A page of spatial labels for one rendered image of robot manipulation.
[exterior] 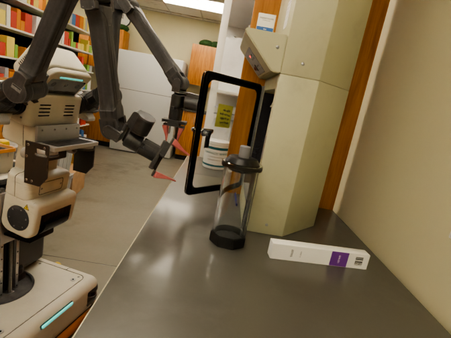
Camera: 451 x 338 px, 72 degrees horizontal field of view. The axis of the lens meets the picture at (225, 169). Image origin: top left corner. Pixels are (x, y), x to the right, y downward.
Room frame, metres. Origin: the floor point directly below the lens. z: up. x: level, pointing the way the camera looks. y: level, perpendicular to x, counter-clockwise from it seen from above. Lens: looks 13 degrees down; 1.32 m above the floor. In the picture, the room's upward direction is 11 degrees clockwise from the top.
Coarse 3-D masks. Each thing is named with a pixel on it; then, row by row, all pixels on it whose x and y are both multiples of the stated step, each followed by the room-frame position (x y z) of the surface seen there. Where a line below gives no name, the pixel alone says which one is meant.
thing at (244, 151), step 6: (240, 150) 0.79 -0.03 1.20; (246, 150) 0.79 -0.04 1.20; (228, 156) 0.79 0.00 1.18; (234, 156) 0.79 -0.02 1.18; (240, 156) 0.79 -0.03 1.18; (246, 156) 0.79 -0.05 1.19; (234, 162) 0.76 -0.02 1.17; (240, 162) 0.76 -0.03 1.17; (246, 162) 0.76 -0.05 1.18; (252, 162) 0.77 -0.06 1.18; (258, 162) 0.80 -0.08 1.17
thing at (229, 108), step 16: (208, 96) 0.99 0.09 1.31; (224, 96) 1.05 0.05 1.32; (240, 96) 1.11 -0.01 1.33; (208, 112) 1.00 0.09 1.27; (224, 112) 1.06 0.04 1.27; (240, 112) 1.12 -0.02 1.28; (208, 128) 1.01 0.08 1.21; (224, 128) 1.07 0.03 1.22; (240, 128) 1.14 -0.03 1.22; (192, 144) 0.97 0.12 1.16; (224, 144) 1.08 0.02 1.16; (240, 144) 1.15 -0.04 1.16; (208, 160) 1.03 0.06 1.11; (208, 176) 1.04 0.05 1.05
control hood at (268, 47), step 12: (252, 36) 0.89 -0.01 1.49; (264, 36) 0.89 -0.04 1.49; (276, 36) 0.89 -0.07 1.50; (240, 48) 1.19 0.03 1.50; (252, 48) 0.95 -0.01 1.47; (264, 48) 0.89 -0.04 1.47; (276, 48) 0.89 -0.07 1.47; (264, 60) 0.89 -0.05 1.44; (276, 60) 0.89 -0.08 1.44; (264, 72) 1.01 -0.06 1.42; (276, 72) 0.90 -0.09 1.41
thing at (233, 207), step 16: (224, 160) 0.78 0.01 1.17; (224, 176) 0.78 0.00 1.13; (240, 176) 0.75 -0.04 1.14; (256, 176) 0.78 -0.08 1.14; (224, 192) 0.77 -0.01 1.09; (240, 192) 0.75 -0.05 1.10; (224, 208) 0.76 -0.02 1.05; (240, 208) 0.76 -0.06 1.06; (224, 224) 0.76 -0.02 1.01; (240, 224) 0.76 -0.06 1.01
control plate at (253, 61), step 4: (248, 48) 1.01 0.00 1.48; (248, 52) 1.06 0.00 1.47; (252, 52) 0.99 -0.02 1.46; (248, 56) 1.11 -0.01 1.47; (252, 56) 1.03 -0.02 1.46; (248, 60) 1.17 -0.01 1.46; (252, 60) 1.08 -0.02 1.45; (256, 60) 1.01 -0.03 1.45; (252, 64) 1.14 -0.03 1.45; (256, 64) 1.05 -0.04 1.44; (260, 68) 1.03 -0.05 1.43; (256, 72) 1.17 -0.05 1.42; (260, 72) 1.08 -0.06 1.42
